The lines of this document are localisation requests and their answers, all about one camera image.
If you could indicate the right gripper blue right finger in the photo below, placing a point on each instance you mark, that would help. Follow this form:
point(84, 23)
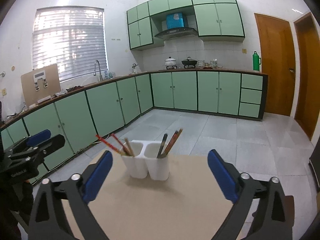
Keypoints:
point(273, 218)

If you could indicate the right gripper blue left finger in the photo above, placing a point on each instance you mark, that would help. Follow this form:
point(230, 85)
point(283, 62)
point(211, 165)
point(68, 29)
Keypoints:
point(48, 218)

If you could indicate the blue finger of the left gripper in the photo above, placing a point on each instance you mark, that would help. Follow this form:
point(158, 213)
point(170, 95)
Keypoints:
point(45, 148)
point(38, 138)

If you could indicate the red patterned bamboo chopstick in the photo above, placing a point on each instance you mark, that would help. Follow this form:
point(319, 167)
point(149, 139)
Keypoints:
point(101, 139)

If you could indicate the plain wooden chopstick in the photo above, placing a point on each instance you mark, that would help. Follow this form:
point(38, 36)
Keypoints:
point(129, 146)

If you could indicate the black chopstick silver band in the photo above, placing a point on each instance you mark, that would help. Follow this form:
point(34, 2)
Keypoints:
point(162, 145)

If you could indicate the red wooden chopstick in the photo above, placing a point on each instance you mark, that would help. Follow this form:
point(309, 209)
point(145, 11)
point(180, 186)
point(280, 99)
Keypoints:
point(170, 144)

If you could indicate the green lower kitchen cabinets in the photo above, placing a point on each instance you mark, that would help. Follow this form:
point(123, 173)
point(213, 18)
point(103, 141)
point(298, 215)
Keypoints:
point(98, 110)

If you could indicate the chrome kitchen faucet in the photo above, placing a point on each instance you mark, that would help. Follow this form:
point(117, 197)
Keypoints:
point(97, 68)

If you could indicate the cardboard panel with device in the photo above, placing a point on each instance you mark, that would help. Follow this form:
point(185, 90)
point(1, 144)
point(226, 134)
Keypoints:
point(40, 84)

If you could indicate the black glass cabinet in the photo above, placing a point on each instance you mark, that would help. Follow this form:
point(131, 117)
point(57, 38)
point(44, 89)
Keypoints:
point(314, 162)

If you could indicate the white double utensil holder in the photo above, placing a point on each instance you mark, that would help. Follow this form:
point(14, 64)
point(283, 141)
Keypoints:
point(145, 161)

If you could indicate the window with white blinds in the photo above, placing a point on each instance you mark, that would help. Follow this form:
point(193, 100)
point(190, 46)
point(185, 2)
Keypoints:
point(72, 37)

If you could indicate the white cooking pot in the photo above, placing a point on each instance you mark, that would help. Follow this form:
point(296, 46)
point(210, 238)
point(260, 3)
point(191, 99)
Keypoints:
point(170, 63)

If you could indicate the green thermos bottle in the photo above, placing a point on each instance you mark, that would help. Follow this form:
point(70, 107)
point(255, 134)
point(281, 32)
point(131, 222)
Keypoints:
point(256, 61)

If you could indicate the black wok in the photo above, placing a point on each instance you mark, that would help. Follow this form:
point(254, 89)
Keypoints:
point(189, 63)

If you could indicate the black range hood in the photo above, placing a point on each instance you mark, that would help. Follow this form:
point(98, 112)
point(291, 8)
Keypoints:
point(171, 34)

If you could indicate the blue box above hood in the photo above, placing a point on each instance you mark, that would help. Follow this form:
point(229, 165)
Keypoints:
point(175, 20)

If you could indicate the brown wooden door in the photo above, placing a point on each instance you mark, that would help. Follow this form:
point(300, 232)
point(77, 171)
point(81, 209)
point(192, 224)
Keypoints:
point(307, 111)
point(278, 62)

